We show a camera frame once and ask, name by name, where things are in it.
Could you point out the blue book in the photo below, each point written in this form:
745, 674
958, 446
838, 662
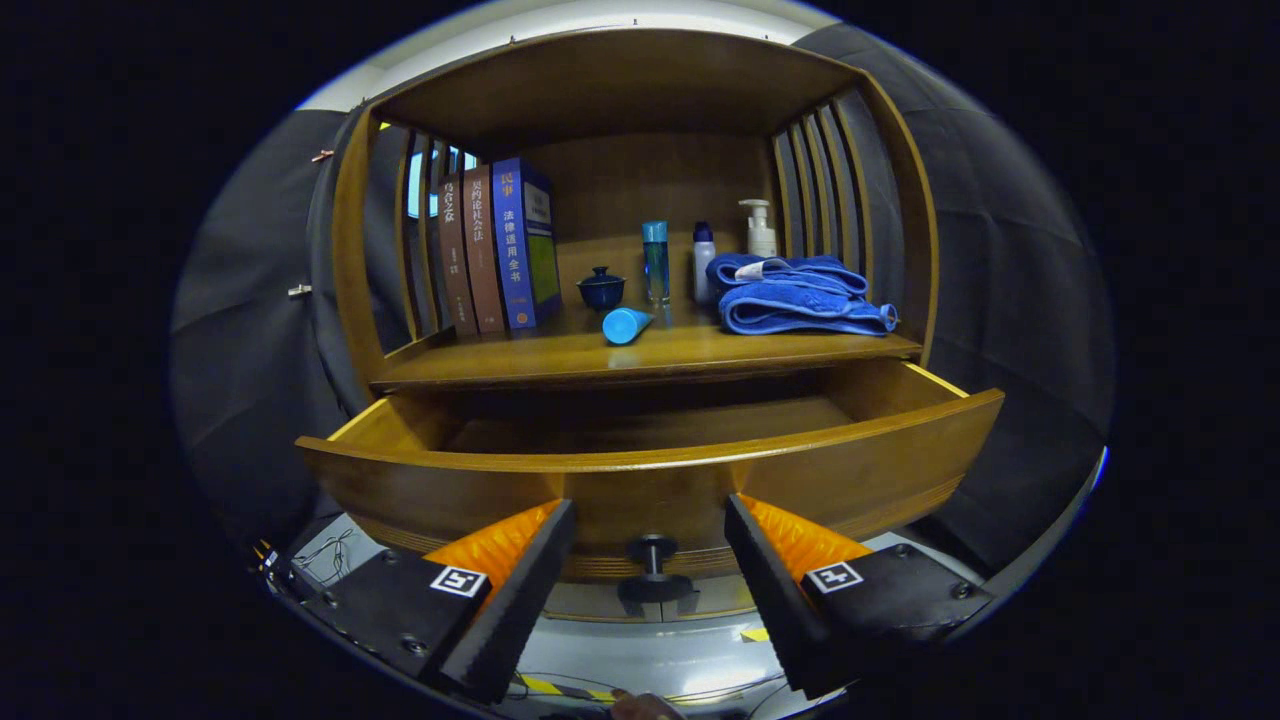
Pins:
520, 250

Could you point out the yellow black floor tape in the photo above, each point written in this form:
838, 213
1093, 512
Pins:
560, 688

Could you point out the wooden drawer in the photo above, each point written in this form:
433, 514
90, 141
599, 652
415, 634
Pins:
650, 490

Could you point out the dark brown book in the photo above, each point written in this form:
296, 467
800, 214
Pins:
456, 260

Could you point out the wooden cabinet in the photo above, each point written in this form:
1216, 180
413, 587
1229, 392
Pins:
620, 90

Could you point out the dark blue lidded teacup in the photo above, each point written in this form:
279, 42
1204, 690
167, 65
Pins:
601, 291

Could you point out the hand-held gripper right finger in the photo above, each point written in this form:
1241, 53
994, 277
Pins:
775, 590

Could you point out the white pump bottle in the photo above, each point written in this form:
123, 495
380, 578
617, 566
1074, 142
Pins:
761, 238

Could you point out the reddish brown book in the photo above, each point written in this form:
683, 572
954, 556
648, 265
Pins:
483, 250

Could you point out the white bottle blue cap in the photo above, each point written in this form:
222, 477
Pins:
704, 265

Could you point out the teal glass bottle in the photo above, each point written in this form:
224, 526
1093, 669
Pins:
656, 265

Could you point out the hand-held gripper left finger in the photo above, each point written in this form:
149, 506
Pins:
525, 590

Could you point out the wooden countertop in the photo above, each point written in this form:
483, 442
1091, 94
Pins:
560, 355

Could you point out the blue cosmetic tube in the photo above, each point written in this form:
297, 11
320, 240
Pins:
625, 326

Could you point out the blue folded towel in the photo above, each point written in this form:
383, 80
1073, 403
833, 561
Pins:
800, 305

